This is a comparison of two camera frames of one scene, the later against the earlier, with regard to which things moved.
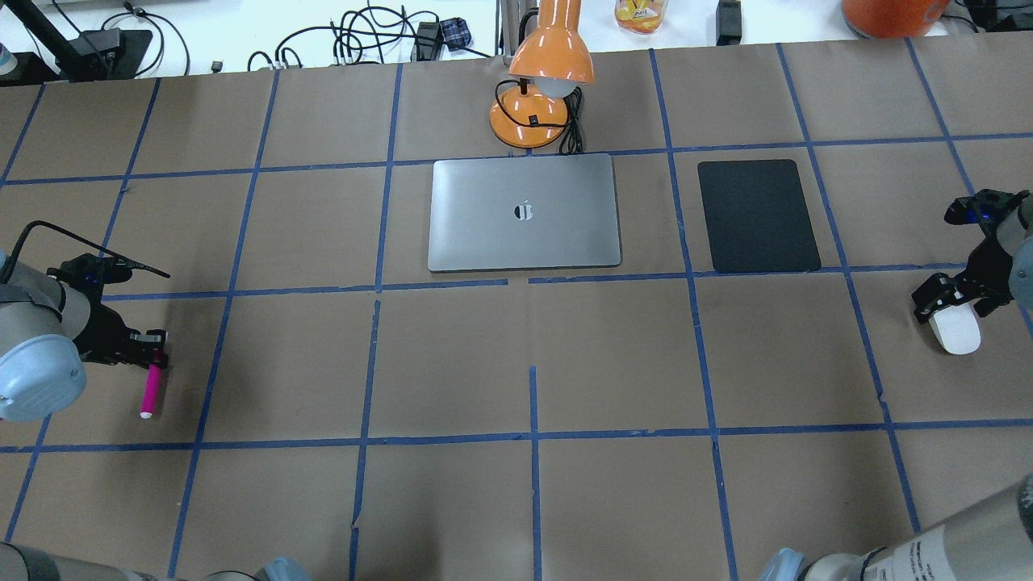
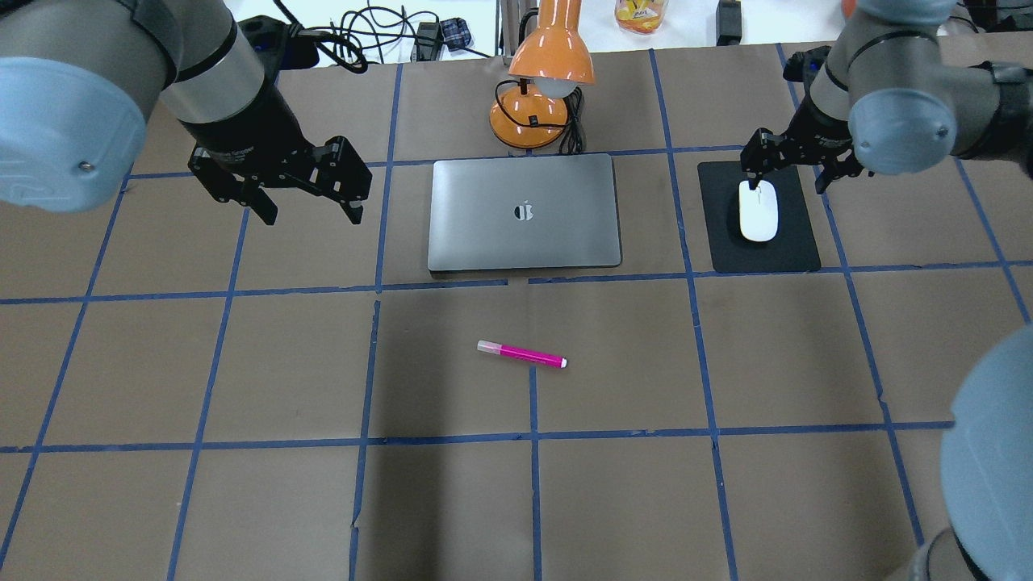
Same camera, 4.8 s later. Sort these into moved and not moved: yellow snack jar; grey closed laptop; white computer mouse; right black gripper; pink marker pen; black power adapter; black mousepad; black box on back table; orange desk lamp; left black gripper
Moved: right black gripper; pink marker pen; white computer mouse; left black gripper
Not moved: black power adapter; orange desk lamp; black mousepad; black box on back table; yellow snack jar; grey closed laptop
